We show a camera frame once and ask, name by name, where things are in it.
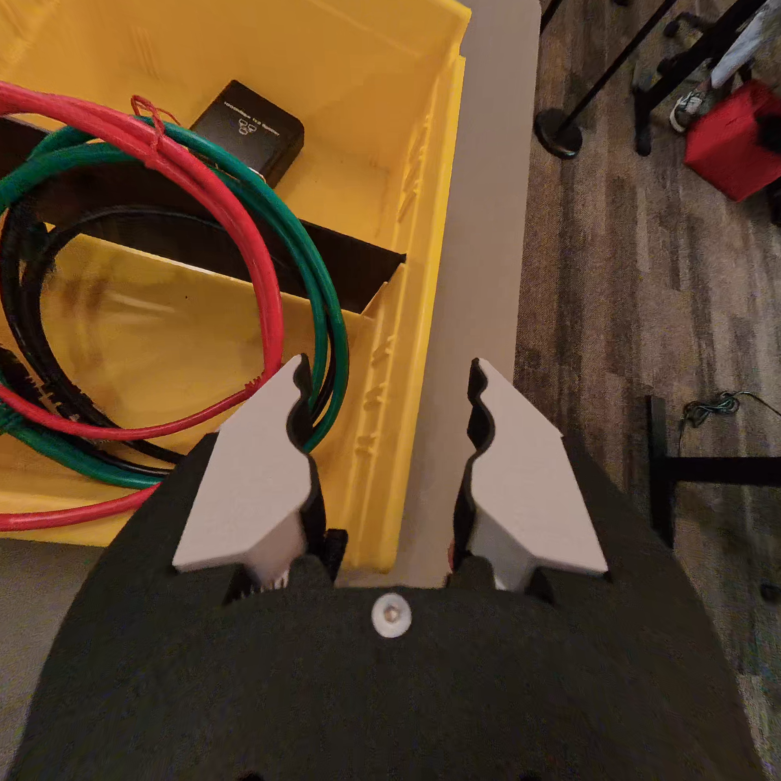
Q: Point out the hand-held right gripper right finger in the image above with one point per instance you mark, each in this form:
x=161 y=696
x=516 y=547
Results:
x=531 y=494

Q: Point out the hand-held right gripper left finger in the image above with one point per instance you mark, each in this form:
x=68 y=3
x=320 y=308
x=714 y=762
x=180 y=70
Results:
x=250 y=488

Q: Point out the yellow plastic bin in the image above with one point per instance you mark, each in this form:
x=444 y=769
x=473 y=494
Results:
x=341 y=73

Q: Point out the black ethernet splitter box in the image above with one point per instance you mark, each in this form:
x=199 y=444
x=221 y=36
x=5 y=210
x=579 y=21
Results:
x=244 y=131

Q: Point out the black metal floor stand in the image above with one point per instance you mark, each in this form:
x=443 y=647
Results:
x=662 y=476

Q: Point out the whiteboard sign on stand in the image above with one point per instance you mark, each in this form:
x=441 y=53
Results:
x=558 y=131

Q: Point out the red twist tie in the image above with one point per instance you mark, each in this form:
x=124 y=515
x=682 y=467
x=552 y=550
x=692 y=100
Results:
x=157 y=131

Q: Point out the red bag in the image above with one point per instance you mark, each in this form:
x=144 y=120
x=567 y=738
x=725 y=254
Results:
x=726 y=146

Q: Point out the wooden table with black legs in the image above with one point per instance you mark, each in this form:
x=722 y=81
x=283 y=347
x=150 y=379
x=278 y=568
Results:
x=701 y=52

